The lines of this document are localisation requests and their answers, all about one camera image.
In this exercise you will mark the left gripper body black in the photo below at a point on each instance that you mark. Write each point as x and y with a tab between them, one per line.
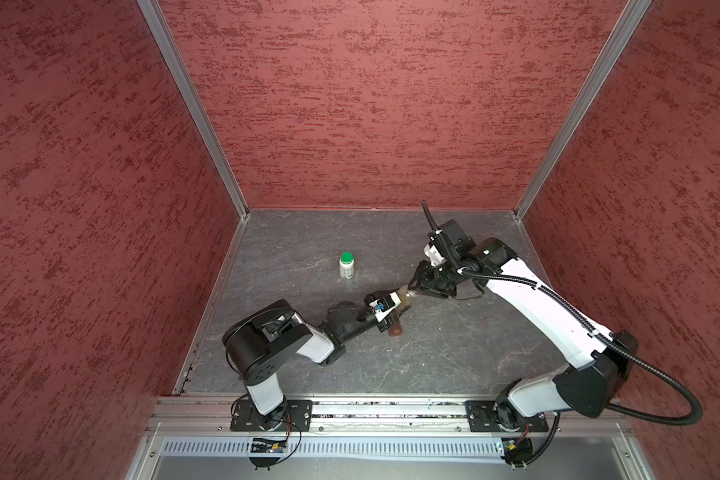
366	320

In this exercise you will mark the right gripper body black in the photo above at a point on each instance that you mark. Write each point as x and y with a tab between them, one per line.
440	280

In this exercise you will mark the small clear orange-cap bottle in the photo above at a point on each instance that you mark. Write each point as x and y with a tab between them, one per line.
404	298

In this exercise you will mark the brown weekly pill organizer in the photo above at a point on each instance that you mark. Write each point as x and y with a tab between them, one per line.
395	330

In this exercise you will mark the white pill bottle green cap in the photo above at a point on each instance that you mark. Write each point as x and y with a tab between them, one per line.
347	265

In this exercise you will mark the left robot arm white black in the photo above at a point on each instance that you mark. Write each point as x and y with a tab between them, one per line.
259	345

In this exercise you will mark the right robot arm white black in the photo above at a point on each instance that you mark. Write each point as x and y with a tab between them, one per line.
590	376

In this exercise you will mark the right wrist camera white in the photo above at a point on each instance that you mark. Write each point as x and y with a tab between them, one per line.
433	255

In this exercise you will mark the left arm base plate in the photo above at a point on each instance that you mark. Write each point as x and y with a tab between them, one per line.
290	414

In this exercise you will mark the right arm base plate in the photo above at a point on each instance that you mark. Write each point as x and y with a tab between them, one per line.
480	415

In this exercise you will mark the white slotted cable duct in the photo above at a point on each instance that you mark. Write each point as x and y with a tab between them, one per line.
458	449

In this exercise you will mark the left controller board with wires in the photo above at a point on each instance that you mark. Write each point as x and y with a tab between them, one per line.
267	446

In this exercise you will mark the controller board with wires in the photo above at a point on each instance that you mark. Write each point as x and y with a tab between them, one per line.
267	446
520	452

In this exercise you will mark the right controller board with wires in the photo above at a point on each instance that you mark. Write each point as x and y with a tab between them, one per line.
520	452

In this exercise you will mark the aluminium front rail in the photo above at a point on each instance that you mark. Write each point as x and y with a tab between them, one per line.
331	416

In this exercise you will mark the right aluminium corner post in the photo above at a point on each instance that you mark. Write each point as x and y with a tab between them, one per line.
617	40

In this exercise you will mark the aluminium corner post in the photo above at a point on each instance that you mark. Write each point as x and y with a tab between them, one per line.
617	40
169	50

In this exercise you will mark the left aluminium corner post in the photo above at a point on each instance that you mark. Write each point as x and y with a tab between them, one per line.
169	50

